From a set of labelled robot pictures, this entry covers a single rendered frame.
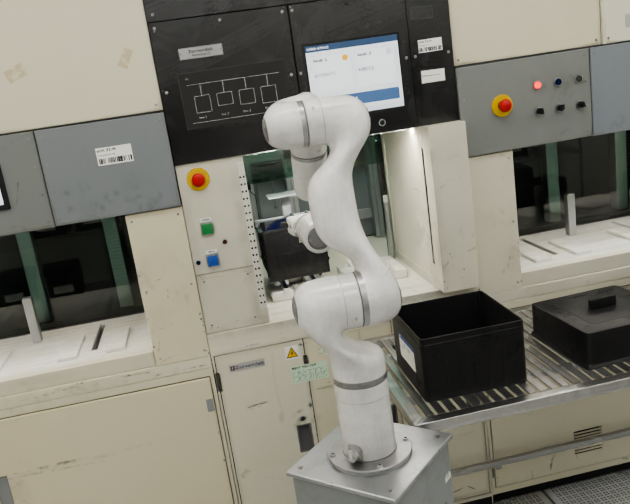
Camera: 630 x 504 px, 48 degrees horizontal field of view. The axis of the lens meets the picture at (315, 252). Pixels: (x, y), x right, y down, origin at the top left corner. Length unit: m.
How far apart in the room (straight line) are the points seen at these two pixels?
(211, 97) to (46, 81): 0.45
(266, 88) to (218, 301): 0.66
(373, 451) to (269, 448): 0.85
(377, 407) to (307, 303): 0.28
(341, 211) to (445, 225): 0.81
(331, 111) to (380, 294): 0.39
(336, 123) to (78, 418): 1.30
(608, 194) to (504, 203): 0.80
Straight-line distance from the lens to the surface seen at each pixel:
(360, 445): 1.59
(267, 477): 2.45
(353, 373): 1.51
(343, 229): 1.46
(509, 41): 2.34
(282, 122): 1.48
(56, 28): 2.14
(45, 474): 2.44
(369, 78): 2.17
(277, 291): 2.43
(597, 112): 2.47
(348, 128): 1.49
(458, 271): 2.28
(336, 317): 1.46
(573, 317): 2.06
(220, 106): 2.10
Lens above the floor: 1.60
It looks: 14 degrees down
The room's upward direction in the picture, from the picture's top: 8 degrees counter-clockwise
